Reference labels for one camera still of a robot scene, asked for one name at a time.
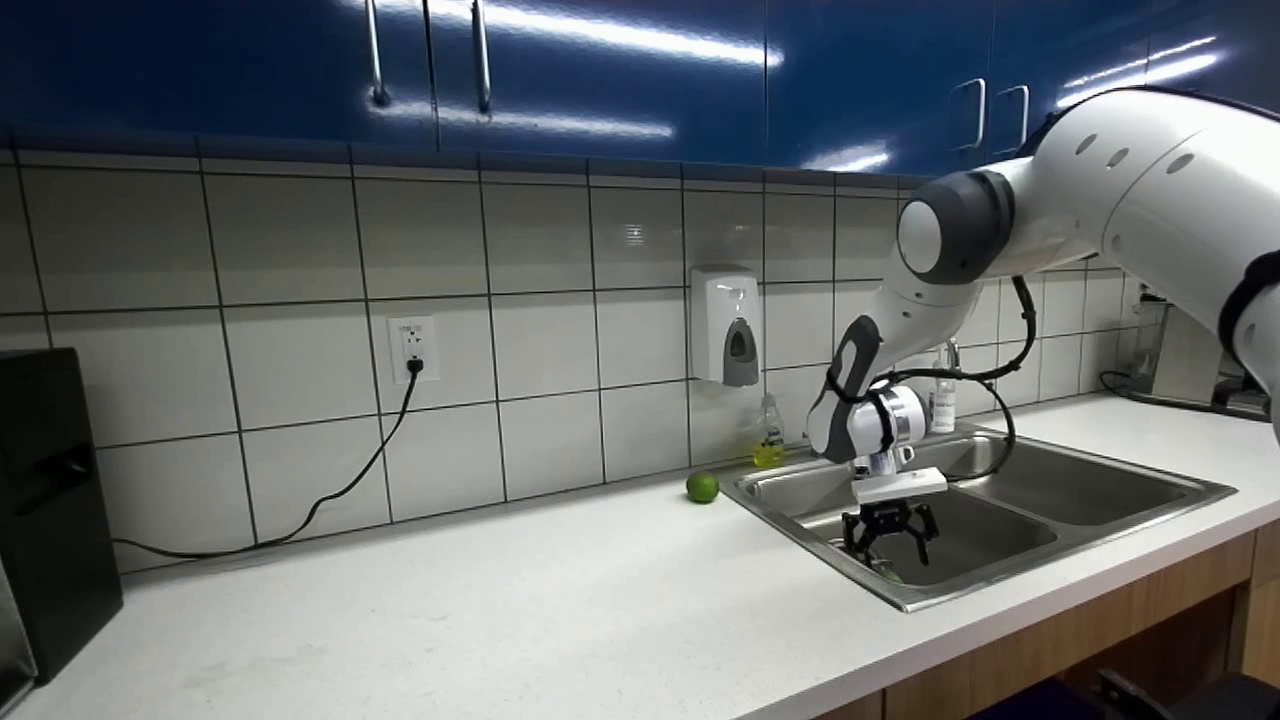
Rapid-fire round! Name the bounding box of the clear pump soap bottle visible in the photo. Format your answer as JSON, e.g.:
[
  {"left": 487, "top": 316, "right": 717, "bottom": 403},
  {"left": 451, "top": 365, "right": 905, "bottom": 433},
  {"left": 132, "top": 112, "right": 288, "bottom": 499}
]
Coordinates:
[{"left": 927, "top": 375, "right": 966, "bottom": 438}]

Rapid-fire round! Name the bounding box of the stainless steel double sink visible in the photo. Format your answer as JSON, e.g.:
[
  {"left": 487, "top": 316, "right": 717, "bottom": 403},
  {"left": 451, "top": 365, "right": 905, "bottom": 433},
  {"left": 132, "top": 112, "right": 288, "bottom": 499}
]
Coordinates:
[{"left": 717, "top": 426, "right": 1236, "bottom": 614}]

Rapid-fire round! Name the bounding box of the black coffee maker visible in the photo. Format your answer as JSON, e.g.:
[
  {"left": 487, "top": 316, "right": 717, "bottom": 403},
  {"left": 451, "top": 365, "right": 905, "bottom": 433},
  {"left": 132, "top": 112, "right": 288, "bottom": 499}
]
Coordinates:
[{"left": 0, "top": 348, "right": 130, "bottom": 689}]

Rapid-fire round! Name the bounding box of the silver countertop appliance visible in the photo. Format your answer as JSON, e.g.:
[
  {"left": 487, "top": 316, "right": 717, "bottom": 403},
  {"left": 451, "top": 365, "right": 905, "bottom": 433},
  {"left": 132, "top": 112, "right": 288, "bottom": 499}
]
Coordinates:
[{"left": 1134, "top": 283, "right": 1273, "bottom": 415}]

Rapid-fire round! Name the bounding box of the black power cord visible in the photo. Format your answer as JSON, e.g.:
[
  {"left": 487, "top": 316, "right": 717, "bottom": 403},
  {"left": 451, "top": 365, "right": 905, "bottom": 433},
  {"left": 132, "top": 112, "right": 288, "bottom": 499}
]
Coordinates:
[{"left": 108, "top": 355, "right": 428, "bottom": 556}]

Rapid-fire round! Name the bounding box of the wooden base cabinet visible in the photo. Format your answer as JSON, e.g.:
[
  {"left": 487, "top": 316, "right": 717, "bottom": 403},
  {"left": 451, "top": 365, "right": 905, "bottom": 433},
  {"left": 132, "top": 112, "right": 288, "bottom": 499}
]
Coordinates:
[{"left": 814, "top": 529, "right": 1280, "bottom": 720}]

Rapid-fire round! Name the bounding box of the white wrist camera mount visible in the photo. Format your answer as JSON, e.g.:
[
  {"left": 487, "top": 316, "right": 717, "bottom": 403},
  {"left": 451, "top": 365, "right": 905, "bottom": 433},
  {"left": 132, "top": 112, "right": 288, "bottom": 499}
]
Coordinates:
[{"left": 848, "top": 465, "right": 958, "bottom": 506}]

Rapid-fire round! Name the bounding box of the silver cabinet handle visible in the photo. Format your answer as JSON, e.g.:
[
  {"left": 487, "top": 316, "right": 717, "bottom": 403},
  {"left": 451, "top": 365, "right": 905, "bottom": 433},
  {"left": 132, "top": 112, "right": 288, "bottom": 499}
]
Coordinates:
[
  {"left": 1005, "top": 80, "right": 1035, "bottom": 152},
  {"left": 960, "top": 77, "right": 993, "bottom": 152},
  {"left": 360, "top": 0, "right": 400, "bottom": 112},
  {"left": 467, "top": 0, "right": 498, "bottom": 116}
]

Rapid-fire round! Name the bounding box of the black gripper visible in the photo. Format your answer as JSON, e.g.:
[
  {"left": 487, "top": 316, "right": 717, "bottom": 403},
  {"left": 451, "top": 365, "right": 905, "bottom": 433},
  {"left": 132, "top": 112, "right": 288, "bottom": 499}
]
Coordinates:
[{"left": 839, "top": 491, "right": 946, "bottom": 573}]

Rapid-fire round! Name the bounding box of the yellow dish soap bottle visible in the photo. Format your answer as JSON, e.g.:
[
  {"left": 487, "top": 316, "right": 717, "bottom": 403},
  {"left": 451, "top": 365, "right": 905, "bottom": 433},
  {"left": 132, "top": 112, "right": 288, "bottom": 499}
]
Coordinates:
[{"left": 746, "top": 390, "right": 793, "bottom": 473}]

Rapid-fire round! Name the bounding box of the white wall soap dispenser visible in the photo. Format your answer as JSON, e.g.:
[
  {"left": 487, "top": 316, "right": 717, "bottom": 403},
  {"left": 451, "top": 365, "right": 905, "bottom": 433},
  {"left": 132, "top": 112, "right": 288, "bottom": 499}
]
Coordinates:
[{"left": 685, "top": 271, "right": 768, "bottom": 390}]

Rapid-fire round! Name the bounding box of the dark blue object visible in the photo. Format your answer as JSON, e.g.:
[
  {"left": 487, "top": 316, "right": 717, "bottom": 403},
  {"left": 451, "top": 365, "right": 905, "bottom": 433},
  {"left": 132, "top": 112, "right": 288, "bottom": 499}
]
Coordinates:
[{"left": 966, "top": 675, "right": 1104, "bottom": 720}]

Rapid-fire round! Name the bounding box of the white wall outlet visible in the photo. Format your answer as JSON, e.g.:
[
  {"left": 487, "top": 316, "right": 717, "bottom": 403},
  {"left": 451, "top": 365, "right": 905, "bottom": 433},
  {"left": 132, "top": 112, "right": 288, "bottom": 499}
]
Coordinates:
[{"left": 389, "top": 316, "right": 443, "bottom": 384}]

